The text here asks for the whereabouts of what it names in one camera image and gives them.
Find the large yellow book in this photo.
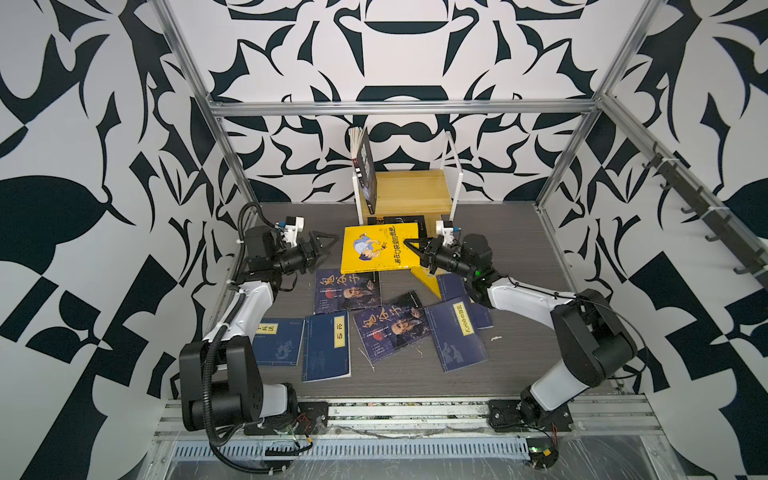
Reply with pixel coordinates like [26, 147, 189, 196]
[340, 223, 420, 274]

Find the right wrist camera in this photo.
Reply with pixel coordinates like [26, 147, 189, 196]
[436, 220, 461, 247]

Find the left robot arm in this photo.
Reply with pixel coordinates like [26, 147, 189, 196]
[179, 202, 339, 444]

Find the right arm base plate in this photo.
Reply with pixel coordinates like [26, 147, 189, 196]
[487, 397, 573, 433]

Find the purple portrait book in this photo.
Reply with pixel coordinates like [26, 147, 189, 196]
[313, 269, 382, 315]
[352, 290, 431, 364]

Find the blue book far left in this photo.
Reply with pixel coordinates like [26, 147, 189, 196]
[252, 318, 305, 367]

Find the blue book yellow label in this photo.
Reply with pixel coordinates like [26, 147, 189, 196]
[426, 296, 488, 372]
[302, 311, 351, 383]
[436, 272, 496, 331]

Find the wall hook rail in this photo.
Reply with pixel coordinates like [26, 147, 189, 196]
[641, 141, 768, 290]

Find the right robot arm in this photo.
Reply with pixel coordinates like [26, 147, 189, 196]
[404, 234, 638, 428]

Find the wooden white-framed bookshelf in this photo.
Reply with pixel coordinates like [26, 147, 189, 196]
[352, 132, 464, 234]

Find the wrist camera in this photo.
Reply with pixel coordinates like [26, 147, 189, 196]
[436, 220, 461, 247]
[277, 216, 304, 247]

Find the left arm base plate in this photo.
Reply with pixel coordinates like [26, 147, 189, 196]
[243, 401, 329, 436]

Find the aluminium front rail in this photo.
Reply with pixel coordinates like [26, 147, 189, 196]
[143, 393, 679, 463]

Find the small yellow cartoon book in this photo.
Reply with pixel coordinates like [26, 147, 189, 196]
[410, 266, 445, 299]

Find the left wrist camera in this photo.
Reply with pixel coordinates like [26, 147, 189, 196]
[277, 216, 304, 247]

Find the black standing book on shelf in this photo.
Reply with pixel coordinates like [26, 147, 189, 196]
[348, 126, 377, 215]

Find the black book on lower shelf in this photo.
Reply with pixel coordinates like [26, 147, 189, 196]
[367, 215, 428, 238]

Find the black cable left base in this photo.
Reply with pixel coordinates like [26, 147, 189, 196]
[201, 419, 314, 476]

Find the small green-lit electronics box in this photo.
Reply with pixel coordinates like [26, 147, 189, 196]
[526, 437, 559, 471]

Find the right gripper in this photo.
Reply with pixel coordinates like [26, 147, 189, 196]
[406, 238, 479, 284]

